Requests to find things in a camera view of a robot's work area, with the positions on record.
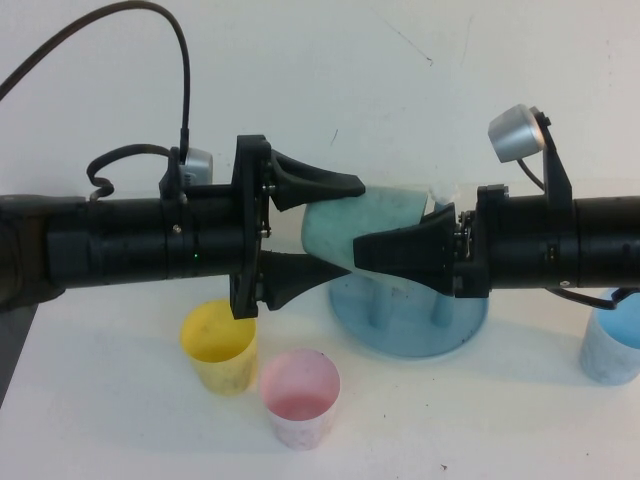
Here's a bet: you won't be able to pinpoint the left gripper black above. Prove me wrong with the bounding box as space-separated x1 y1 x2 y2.
167 133 367 322

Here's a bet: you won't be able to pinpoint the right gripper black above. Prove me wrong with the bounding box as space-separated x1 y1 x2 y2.
351 183 577 300

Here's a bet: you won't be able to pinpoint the green plastic cup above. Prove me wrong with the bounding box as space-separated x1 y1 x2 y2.
299 184 432 290

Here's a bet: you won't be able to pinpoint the blue cup stand white caps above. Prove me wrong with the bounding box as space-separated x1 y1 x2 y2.
327 181 490 359

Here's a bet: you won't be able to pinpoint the yellow plastic cup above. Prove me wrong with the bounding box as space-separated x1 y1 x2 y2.
179 298 260 398

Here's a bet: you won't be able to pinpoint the pink plastic cup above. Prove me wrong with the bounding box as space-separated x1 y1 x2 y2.
258 348 342 452

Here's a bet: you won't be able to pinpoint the blue plastic cup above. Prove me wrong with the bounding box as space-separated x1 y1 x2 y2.
578 286 640 387

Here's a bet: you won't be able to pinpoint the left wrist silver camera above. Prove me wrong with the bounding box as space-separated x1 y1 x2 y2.
180 148 215 187

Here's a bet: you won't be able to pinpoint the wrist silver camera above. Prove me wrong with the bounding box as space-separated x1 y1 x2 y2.
180 148 215 187
487 103 547 164

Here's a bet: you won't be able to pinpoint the right camera black cable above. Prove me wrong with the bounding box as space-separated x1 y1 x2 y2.
517 156 548 193

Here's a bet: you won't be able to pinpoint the camera black cable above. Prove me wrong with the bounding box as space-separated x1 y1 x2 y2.
0 0 194 152
517 156 548 193

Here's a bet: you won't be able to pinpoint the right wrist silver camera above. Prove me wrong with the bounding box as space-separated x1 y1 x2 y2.
487 103 547 164

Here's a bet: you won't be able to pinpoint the left camera black bracket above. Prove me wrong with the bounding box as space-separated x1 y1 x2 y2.
158 146 190 202

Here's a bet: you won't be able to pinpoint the camera black bracket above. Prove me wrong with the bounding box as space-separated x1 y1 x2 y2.
535 106 575 202
158 146 190 202

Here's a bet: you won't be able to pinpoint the right camera black bracket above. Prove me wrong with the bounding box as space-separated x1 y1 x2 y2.
535 106 575 202

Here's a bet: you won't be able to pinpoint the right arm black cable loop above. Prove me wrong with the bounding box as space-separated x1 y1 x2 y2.
543 284 640 308

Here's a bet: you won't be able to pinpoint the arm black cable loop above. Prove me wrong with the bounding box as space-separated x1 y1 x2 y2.
543 284 640 308
86 143 172 202

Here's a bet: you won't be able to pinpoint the left camera black cable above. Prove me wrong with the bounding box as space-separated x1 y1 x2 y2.
0 0 194 152

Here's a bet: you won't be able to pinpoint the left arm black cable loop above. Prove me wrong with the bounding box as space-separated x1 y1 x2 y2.
86 143 172 202

